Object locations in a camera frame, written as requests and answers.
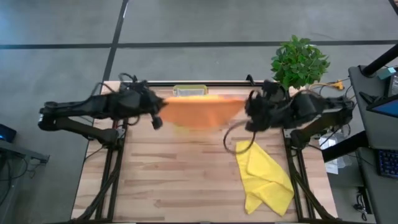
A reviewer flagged black desk beam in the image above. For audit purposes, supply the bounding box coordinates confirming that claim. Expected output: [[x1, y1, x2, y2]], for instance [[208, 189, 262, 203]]
[[322, 130, 369, 163]]

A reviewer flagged yellow translucent plastic bin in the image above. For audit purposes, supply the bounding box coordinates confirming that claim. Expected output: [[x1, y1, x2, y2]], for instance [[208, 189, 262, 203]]
[[172, 84, 209, 98]]

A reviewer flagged black slanted pole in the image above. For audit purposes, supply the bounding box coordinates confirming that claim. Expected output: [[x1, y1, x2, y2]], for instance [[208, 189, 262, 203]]
[[359, 43, 398, 78]]

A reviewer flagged grey desk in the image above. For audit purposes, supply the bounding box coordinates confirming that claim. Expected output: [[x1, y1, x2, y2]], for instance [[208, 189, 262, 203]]
[[348, 64, 398, 224]]

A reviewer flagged yellow microfiber towel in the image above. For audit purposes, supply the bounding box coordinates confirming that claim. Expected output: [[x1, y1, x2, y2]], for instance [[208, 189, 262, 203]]
[[235, 140, 295, 217]]

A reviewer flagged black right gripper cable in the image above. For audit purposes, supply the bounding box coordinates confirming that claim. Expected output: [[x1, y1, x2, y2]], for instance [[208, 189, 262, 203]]
[[223, 119, 257, 156]]

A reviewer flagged small teal box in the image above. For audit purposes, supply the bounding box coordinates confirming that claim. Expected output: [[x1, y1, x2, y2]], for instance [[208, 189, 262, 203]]
[[377, 66, 397, 80]]

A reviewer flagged green leafy plant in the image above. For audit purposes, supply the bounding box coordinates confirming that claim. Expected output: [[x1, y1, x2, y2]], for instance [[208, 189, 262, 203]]
[[270, 34, 331, 91]]

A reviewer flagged yellow extension cable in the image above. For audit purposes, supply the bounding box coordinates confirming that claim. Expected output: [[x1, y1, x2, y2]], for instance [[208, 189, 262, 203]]
[[307, 79, 357, 129]]

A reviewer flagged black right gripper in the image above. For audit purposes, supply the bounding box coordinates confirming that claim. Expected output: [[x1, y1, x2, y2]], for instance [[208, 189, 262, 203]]
[[244, 80, 295, 133]]

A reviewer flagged orange microfiber towel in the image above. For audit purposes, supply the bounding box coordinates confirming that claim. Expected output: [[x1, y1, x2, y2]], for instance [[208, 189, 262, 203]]
[[159, 95, 247, 129]]

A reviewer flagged blue-screen laptop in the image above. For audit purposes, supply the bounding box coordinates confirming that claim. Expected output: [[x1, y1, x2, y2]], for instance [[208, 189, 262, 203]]
[[366, 94, 398, 119]]

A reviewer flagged grey metal stand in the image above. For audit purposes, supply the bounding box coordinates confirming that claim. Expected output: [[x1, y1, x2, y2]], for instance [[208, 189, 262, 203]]
[[0, 139, 50, 224]]

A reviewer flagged black backlit keyboard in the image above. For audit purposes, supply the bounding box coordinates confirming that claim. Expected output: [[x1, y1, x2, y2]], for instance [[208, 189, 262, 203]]
[[377, 148, 398, 179]]

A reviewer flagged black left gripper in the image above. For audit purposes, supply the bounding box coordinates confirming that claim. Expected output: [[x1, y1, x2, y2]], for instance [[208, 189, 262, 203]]
[[119, 79, 169, 121]]

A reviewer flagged black aluminium table frame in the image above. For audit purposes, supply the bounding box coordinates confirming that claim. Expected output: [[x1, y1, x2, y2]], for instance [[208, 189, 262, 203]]
[[70, 74, 343, 224]]

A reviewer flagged black device blue light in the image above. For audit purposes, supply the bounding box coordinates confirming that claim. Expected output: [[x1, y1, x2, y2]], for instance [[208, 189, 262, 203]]
[[0, 123, 17, 144]]

